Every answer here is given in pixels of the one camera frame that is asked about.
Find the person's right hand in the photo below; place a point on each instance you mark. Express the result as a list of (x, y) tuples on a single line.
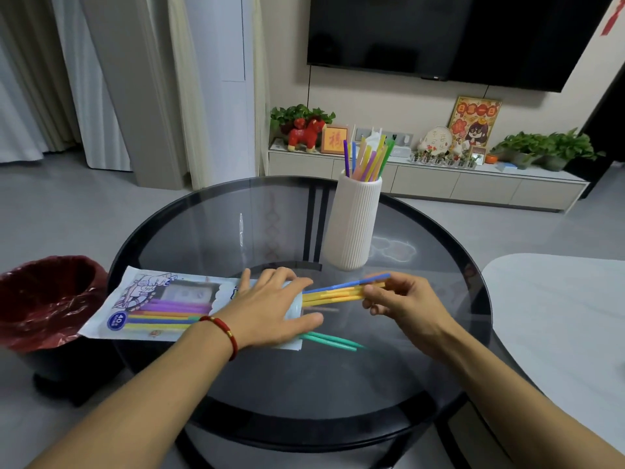
[(415, 312)]

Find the person's left hand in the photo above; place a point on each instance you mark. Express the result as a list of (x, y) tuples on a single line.
[(263, 312)]

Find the person's right thumb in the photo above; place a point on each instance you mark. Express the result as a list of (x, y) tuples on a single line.
[(380, 301)]

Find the person's left thumb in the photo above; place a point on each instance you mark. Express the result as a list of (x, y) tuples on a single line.
[(302, 323)]

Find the person's left little finger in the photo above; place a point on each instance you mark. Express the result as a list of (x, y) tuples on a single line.
[(245, 279)]

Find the yellow drinking straw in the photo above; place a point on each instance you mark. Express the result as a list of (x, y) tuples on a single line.
[(332, 300), (337, 291)]

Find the blue drinking straw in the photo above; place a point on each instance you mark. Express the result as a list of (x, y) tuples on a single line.
[(337, 286)]

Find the white plastic straw packet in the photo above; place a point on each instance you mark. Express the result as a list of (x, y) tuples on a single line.
[(146, 293)]

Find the person's left forearm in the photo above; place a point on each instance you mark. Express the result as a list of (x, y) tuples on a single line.
[(146, 400)]

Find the person's right forearm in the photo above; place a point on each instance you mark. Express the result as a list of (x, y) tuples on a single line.
[(512, 400)]

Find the green drinking straw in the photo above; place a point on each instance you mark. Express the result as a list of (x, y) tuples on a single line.
[(337, 339), (327, 343)]

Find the round dark glass table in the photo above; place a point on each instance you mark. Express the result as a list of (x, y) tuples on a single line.
[(273, 385)]

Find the white ribbed vase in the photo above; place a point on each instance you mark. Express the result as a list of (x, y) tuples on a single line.
[(351, 224)]

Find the bundle of wrapped pastel straws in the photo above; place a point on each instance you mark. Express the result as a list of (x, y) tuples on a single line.
[(166, 315)]

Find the bunch of colourful upright straws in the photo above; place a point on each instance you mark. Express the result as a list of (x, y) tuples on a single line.
[(367, 161)]

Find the long beige media cabinet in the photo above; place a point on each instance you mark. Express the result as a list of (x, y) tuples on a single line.
[(464, 183)]

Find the small white box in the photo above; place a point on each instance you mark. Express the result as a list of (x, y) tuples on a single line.
[(401, 151)]

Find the row of tiny potted plants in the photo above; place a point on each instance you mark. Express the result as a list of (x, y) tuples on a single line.
[(442, 160)]

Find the red horse figurine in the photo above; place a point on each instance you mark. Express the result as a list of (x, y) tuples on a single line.
[(305, 134)]

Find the gold framed red picture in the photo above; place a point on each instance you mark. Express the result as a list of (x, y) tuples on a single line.
[(334, 140)]

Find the white round painted ornament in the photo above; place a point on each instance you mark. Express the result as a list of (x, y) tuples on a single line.
[(436, 141)]

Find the leafy green potted plant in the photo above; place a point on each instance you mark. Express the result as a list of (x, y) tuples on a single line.
[(298, 113), (566, 148), (520, 148)]

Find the small orange bowl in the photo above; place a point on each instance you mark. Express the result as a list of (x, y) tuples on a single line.
[(491, 159)]

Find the small blue box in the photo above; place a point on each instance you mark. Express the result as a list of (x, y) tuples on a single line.
[(506, 166)]

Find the cream curtain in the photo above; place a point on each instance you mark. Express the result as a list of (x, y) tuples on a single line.
[(195, 92)]

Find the red bin liner bag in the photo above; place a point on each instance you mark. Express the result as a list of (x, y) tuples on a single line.
[(44, 297)]

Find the cartoon poster board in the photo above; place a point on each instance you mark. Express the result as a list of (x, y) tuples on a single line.
[(473, 122)]

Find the white sheer curtain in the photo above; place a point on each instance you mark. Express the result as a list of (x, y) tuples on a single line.
[(93, 82)]

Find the black flat television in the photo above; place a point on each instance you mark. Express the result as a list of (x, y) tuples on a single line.
[(439, 34)]

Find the beige pleated curtain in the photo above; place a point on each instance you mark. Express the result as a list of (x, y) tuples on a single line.
[(29, 68)]

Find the grey wall socket strip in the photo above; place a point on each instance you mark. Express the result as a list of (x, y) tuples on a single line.
[(403, 138)]

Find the small photo frame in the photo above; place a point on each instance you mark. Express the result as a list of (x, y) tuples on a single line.
[(478, 155)]

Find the red hanging wall decoration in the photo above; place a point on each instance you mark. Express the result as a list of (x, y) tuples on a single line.
[(613, 14)]

